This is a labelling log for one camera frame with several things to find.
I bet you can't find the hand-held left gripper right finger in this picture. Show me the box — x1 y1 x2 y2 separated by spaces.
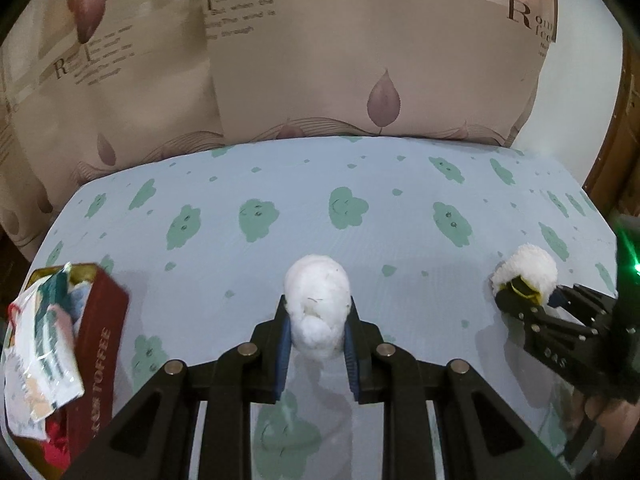
342 296 574 480

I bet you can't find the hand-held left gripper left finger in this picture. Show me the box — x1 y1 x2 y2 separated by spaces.
60 295 291 480

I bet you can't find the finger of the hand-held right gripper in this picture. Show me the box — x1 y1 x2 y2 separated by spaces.
547 283 617 332
494 280 552 352

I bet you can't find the white fluffy sock yellow band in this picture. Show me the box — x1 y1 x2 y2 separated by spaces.
490 244 559 311

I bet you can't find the red tin box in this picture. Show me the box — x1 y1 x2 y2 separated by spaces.
10 261 131 480

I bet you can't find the blue fluffy sock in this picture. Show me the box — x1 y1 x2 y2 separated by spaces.
70 284 94 327

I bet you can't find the red cloth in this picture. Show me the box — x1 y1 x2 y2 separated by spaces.
42 406 72 467

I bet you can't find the tissue packet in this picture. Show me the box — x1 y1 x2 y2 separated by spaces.
2 264 87 442

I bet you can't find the person's right hand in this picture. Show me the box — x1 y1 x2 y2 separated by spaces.
582 392 640 466

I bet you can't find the beige leaf print curtain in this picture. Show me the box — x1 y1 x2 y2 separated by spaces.
0 0 559 261

